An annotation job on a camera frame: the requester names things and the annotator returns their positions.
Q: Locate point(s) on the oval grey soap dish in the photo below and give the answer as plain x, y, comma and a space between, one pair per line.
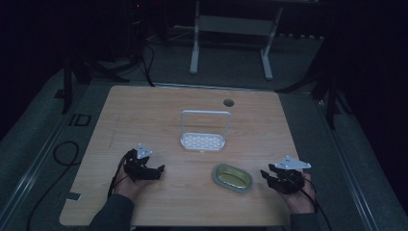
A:
232, 178

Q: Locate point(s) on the person's right hand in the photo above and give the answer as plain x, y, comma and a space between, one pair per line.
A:
300, 200

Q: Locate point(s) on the dark tape piece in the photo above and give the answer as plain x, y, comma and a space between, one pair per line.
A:
73, 196

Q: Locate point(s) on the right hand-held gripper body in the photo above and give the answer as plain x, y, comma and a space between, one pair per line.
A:
288, 179

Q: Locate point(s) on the white metal desk frame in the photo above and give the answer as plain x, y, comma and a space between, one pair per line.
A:
235, 25

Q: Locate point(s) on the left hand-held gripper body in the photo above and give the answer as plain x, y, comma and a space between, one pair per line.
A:
136, 162

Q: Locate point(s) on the person's left hand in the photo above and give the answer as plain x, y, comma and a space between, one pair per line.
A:
126, 187

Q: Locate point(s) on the black tripod stand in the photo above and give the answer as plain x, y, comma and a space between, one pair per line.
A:
330, 96
80, 72

